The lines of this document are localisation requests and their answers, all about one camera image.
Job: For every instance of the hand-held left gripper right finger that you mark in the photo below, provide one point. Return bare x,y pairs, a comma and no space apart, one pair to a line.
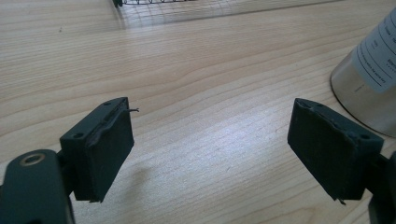
327,155

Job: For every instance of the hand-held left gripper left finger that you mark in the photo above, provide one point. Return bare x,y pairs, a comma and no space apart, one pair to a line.
99,149

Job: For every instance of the steel cup with white label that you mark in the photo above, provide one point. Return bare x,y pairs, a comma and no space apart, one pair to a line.
367,81

